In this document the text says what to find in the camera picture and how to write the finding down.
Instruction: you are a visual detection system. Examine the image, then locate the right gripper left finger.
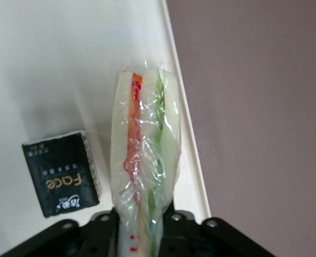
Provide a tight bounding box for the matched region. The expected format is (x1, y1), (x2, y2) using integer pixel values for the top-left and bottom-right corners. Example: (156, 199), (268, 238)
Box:
(79, 210), (122, 257)

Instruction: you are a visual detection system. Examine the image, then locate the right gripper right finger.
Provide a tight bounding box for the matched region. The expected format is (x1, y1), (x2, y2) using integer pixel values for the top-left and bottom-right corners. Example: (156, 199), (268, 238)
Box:
(160, 209), (202, 257)

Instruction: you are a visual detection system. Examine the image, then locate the plastic-wrapped sandwich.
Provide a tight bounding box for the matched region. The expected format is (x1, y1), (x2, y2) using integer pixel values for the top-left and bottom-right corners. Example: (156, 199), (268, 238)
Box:
(109, 60), (182, 257)

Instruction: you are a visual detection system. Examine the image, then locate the cream plastic tray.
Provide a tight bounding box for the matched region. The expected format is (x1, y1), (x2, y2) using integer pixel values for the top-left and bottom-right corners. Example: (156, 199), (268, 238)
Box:
(0, 0), (212, 257)

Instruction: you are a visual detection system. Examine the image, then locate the black tissue pack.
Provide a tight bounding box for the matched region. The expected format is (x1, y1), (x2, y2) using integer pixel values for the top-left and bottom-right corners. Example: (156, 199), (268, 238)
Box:
(21, 130), (103, 218)

